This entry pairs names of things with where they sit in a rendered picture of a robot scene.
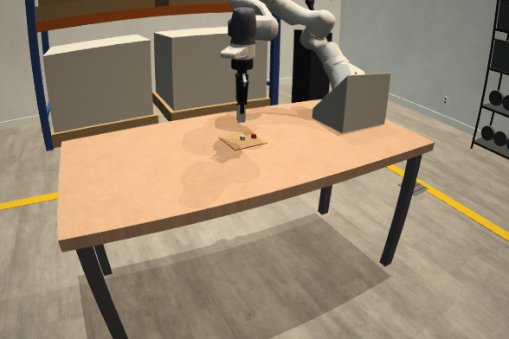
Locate tan flat mat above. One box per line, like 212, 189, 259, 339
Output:
219, 131, 267, 150

